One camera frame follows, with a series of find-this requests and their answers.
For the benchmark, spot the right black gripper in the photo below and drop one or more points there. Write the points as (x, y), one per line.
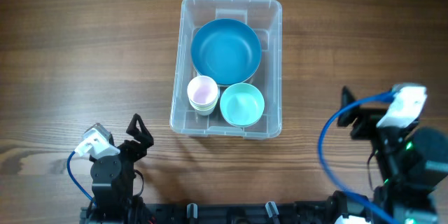
(362, 115)

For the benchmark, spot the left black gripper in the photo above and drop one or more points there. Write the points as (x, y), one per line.
(139, 150)

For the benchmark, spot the grey plastic cup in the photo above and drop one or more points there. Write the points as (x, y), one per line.
(213, 102)

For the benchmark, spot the yellow plastic cup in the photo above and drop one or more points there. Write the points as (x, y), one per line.
(203, 108)

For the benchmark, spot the pink plastic cup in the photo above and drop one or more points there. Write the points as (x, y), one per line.
(202, 93)

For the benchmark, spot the cream large bowl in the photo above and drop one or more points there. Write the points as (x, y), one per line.
(222, 80)

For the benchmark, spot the mint green bowl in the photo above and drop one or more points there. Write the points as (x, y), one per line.
(242, 99)
(245, 121)

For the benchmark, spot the clear plastic storage container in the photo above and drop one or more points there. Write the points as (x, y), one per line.
(265, 18)

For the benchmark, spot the dark blue bowl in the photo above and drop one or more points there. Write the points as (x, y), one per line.
(225, 46)

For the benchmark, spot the cream plastic cup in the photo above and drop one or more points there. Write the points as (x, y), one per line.
(204, 112)

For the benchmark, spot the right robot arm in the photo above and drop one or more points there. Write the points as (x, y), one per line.
(411, 159)

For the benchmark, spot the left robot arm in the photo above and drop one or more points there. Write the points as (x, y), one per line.
(113, 182)

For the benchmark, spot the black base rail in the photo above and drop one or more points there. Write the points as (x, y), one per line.
(297, 212)

